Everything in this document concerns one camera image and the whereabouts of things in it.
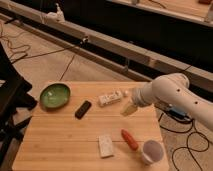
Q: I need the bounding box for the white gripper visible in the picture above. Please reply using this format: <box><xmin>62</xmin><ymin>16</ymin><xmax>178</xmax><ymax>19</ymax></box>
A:
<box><xmin>121</xmin><ymin>85</ymin><xmax>150</xmax><ymax>116</ymax></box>

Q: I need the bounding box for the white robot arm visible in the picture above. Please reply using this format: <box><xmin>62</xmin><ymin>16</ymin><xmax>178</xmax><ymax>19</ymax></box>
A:
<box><xmin>121</xmin><ymin>73</ymin><xmax>213</xmax><ymax>131</ymax></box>

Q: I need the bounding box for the green ceramic bowl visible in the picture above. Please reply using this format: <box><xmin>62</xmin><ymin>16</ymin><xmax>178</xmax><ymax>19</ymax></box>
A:
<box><xmin>40</xmin><ymin>83</ymin><xmax>71</xmax><ymax>109</ymax></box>

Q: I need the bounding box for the white plastic bottle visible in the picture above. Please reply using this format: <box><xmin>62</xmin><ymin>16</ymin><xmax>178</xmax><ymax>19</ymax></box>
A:
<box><xmin>98</xmin><ymin>90</ymin><xmax>129</xmax><ymax>107</ymax></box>

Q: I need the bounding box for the orange red marker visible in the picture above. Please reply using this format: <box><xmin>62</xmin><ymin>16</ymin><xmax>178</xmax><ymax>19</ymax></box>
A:
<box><xmin>121</xmin><ymin>129</ymin><xmax>139</xmax><ymax>151</ymax></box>

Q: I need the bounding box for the blue power box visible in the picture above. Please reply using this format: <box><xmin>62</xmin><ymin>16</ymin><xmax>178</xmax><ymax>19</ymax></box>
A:
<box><xmin>165</xmin><ymin>106</ymin><xmax>193</xmax><ymax>123</ymax></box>

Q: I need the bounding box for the black rectangular block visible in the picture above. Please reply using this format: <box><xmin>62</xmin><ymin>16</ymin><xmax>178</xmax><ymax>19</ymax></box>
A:
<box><xmin>75</xmin><ymin>101</ymin><xmax>92</xmax><ymax>119</ymax></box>

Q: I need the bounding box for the black chair frame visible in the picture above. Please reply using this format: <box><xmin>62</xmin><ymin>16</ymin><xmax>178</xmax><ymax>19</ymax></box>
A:
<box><xmin>0</xmin><ymin>43</ymin><xmax>37</xmax><ymax>166</ymax></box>

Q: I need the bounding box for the white object on rail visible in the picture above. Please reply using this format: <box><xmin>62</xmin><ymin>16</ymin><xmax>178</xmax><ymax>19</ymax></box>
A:
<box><xmin>45</xmin><ymin>4</ymin><xmax>65</xmax><ymax>22</ymax></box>

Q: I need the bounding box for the black floor cable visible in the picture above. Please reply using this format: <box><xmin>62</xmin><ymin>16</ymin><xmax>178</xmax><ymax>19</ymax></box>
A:
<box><xmin>0</xmin><ymin>21</ymin><xmax>89</xmax><ymax>81</ymax></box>

